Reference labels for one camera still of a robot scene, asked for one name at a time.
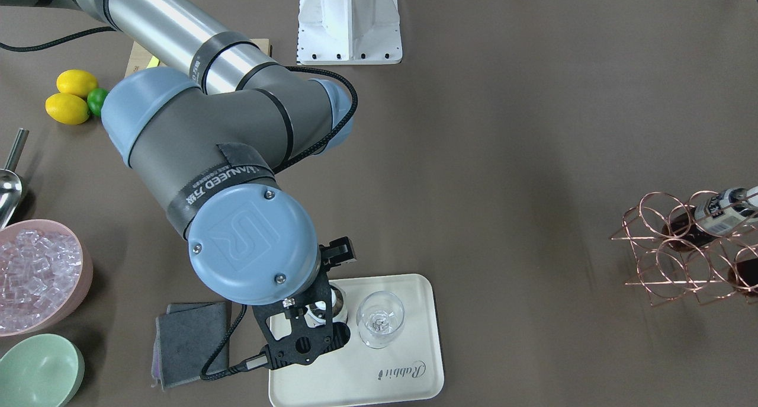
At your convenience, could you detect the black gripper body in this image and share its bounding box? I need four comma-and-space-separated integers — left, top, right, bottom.
253, 236, 355, 370

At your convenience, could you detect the tea bottle white cap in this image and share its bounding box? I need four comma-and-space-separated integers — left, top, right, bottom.
306, 283, 349, 327

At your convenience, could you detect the copper wire bottle basket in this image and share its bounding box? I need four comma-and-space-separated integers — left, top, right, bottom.
610, 190, 756, 306

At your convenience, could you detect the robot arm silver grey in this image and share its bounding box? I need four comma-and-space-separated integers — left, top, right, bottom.
2, 0, 358, 376

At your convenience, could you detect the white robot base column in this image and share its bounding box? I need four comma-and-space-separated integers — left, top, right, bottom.
296, 0, 403, 65

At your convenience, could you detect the clear wine glass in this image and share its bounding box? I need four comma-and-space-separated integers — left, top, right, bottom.
356, 290, 406, 350

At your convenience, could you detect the cream rabbit tray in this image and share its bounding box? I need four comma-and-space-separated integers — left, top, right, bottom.
268, 274, 444, 406

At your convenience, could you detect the grey folded cloth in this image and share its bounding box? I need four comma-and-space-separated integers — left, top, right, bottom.
151, 301, 229, 390

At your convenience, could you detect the green empty bowl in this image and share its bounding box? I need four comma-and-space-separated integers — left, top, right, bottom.
1, 334, 85, 406

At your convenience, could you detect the pink bowl of ice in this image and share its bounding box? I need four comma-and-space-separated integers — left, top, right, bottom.
1, 220, 93, 337

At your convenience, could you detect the yellow plastic knife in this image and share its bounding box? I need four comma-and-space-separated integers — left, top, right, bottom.
146, 56, 160, 69

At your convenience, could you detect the green lime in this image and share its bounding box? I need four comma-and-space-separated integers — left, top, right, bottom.
86, 88, 109, 117

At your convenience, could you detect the bamboo cutting board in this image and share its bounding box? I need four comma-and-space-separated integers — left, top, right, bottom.
124, 38, 272, 78

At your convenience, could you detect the steel ice scoop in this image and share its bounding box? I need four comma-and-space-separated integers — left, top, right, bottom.
1, 128, 30, 229

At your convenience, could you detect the whole yellow lemon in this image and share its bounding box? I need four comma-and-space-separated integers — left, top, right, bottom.
55, 69, 99, 99

